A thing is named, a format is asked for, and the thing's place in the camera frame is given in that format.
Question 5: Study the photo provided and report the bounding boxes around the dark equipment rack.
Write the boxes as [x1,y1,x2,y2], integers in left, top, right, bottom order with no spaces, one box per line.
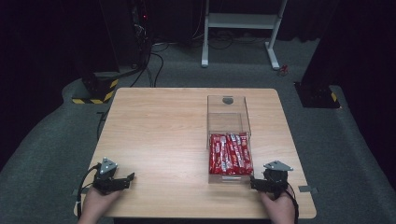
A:
[129,0,154,68]

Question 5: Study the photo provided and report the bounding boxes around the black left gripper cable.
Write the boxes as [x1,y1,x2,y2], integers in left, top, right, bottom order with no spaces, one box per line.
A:
[76,163,102,219]

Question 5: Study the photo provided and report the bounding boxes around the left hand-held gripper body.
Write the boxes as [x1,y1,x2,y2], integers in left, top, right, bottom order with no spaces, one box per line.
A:
[92,157,125,196]

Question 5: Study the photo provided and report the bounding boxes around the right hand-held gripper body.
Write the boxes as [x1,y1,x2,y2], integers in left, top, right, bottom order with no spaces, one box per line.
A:
[262,160,294,195]

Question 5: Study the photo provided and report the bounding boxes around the black floor cable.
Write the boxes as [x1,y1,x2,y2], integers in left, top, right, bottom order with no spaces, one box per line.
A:
[130,43,171,89]

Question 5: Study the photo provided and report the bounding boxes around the white metal stand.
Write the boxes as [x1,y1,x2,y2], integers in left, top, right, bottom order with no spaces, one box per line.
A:
[201,0,288,71]

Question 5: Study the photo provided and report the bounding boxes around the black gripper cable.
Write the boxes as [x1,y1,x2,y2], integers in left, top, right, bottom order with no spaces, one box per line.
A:
[283,186,300,224]
[76,163,102,219]

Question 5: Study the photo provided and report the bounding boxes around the person's left hand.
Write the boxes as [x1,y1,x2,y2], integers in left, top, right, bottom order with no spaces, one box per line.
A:
[78,187,123,224]

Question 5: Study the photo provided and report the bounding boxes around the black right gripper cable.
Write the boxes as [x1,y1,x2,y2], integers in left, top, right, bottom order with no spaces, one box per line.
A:
[283,186,300,224]

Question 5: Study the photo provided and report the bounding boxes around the person's right hand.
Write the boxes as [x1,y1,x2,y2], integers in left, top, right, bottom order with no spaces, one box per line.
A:
[260,186,296,224]

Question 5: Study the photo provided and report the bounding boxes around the black yellow striped stand base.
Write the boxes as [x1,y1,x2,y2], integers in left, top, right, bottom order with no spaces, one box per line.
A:
[71,71,120,105]

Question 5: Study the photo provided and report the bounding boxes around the clear acrylic drawer box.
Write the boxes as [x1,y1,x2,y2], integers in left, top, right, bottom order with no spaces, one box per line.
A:
[206,94,254,185]

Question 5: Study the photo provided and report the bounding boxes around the row of red snack packets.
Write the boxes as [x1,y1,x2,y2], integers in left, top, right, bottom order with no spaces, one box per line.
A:
[208,133,254,175]

